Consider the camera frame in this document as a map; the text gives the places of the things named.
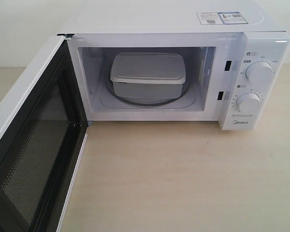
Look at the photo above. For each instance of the white lidded plastic container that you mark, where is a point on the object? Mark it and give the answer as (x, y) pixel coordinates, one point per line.
(148, 63)

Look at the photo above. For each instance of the white microwave door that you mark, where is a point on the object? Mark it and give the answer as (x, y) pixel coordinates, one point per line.
(42, 136)

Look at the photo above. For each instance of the glass microwave turntable plate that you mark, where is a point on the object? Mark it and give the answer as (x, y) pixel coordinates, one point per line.
(145, 101)

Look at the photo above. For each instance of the white Midea microwave body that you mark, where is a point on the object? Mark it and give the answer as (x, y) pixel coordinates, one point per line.
(216, 57)

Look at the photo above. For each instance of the lower white timer knob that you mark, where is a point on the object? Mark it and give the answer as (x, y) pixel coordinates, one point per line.
(248, 103)

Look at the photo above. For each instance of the upper white power knob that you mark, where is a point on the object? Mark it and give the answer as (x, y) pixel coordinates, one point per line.
(260, 73)

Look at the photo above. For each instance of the blue white warning sticker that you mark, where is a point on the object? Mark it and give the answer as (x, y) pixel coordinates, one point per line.
(221, 18)

